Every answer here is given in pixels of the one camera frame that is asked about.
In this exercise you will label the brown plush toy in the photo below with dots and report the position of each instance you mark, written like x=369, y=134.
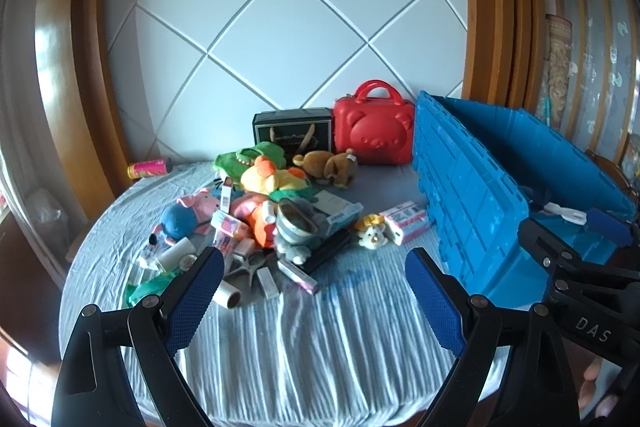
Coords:
x=330, y=167

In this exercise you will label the pink pig plush orange dress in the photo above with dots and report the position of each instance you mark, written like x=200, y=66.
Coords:
x=252, y=214

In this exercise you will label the tall white orange box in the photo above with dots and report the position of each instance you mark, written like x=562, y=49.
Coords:
x=226, y=194

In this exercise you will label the person's right hand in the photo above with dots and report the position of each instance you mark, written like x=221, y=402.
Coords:
x=597, y=374

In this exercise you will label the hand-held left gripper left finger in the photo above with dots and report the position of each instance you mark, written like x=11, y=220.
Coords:
x=195, y=297

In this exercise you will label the yellow plush duck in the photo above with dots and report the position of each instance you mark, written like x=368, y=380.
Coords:
x=270, y=179

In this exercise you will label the teal and white carton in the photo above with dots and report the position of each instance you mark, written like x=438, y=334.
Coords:
x=345, y=217

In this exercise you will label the red bear suitcase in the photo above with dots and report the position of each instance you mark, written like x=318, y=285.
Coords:
x=375, y=132

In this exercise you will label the white cylinder tube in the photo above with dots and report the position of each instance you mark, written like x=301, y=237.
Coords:
x=227, y=294

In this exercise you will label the pink and white tissue pack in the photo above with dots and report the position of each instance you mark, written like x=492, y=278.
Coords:
x=407, y=222

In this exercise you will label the blue plastic crate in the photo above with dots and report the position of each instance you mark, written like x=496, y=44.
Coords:
x=465, y=187

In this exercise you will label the pink pig plush blue body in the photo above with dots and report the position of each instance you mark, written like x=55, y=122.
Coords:
x=177, y=219

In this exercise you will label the white flat box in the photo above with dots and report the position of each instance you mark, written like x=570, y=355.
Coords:
x=332, y=199

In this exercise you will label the pink sanitary pad pack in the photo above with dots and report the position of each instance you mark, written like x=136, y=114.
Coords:
x=227, y=224

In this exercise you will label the black gift box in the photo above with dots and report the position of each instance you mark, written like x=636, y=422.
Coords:
x=295, y=122

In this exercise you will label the pink cosmetic box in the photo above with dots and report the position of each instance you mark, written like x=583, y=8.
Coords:
x=299, y=277

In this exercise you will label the glass cabinet door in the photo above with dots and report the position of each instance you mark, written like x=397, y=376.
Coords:
x=600, y=57

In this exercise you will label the ceramic bowl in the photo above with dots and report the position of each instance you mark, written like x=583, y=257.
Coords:
x=295, y=227

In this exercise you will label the pink can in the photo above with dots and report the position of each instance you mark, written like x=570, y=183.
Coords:
x=147, y=168

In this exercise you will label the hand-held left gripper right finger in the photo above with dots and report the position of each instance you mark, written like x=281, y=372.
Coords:
x=435, y=302

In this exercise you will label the green plush toy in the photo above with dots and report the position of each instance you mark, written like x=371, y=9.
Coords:
x=235, y=159

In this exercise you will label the wooden door frame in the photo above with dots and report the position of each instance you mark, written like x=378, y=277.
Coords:
x=75, y=57
x=495, y=7

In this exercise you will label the grey plush toy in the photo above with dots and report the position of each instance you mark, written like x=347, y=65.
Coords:
x=300, y=253

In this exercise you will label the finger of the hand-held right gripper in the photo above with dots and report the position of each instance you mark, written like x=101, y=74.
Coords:
x=610, y=227
x=545, y=247

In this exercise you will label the small white duck plush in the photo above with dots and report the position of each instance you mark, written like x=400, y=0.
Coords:
x=372, y=234

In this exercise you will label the small white box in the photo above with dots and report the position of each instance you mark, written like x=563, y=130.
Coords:
x=268, y=283

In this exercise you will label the white squeeze tube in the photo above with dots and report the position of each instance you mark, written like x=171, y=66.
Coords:
x=175, y=254

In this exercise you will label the white plastic bottle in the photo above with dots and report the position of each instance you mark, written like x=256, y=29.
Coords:
x=270, y=213

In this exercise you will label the white item in crate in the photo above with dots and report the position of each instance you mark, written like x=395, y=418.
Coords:
x=565, y=212

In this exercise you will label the patterned hanging scroll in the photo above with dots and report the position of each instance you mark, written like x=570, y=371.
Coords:
x=555, y=67

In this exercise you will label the black pouch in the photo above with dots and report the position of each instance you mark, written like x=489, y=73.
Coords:
x=327, y=252

